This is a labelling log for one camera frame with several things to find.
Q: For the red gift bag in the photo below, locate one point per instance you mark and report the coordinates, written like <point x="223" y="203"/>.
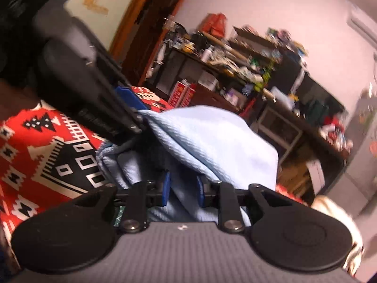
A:
<point x="214" y="24"/>

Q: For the flattened cardboard boxes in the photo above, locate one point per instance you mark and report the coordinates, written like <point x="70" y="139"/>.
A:
<point x="301" y="174"/>

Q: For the cream striped garment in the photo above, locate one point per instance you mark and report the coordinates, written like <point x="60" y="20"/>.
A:
<point x="328" y="207"/>

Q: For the red gift boxes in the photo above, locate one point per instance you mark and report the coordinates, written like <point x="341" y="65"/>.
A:
<point x="182" y="94"/>

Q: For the white air conditioner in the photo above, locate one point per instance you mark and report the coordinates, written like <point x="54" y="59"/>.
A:
<point x="360" y="22"/>

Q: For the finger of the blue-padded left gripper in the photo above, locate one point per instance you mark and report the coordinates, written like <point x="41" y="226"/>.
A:
<point x="130" y="98"/>

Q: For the dark wooden door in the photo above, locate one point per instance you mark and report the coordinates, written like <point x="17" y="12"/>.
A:
<point x="138" y="37"/>

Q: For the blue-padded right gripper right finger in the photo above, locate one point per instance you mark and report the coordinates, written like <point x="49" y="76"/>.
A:
<point x="207" y="192"/>

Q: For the black cluttered shelf desk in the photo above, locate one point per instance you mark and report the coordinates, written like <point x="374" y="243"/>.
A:
<point x="248" y="80"/>

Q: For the red patterned blanket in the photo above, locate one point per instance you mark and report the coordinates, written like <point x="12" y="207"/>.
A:
<point x="46" y="159"/>

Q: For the dark wooden dresser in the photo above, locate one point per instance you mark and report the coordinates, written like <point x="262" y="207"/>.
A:
<point x="203" y="96"/>

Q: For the light blue knit garment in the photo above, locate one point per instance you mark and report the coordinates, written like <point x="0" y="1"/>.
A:
<point x="187" y="142"/>

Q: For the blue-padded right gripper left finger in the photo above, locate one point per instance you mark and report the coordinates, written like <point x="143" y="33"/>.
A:
<point x="158" y="191"/>

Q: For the silver refrigerator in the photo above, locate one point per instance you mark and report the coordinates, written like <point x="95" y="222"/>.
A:
<point x="356" y="184"/>

